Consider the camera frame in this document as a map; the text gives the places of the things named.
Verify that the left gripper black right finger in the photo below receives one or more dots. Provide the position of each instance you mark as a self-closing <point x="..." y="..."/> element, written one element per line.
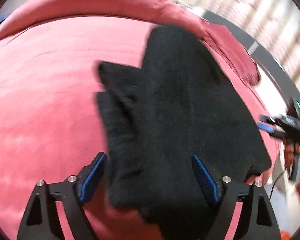
<point x="244" y="210"/>

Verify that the red velvet cushion rim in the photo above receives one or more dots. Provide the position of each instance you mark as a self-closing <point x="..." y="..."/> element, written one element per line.
<point x="218" y="37"/>

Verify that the white window blind upper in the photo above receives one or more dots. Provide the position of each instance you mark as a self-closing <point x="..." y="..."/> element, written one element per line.
<point x="274" y="24"/>

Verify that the red velvet round cushion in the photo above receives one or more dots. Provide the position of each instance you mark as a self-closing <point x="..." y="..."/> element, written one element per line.
<point x="49" y="126"/>

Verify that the black knit sweater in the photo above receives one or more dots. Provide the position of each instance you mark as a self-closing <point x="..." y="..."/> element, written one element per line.
<point x="179" y="103"/>

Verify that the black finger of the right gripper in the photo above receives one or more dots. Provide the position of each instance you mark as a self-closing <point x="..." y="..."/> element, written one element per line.
<point x="268" y="120"/>
<point x="271" y="131"/>

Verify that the dark grey chair frame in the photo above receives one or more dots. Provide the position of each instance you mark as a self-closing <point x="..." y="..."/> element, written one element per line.
<point x="268" y="64"/>

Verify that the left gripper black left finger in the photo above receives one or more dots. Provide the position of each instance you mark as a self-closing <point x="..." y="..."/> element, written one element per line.
<point x="41" y="220"/>

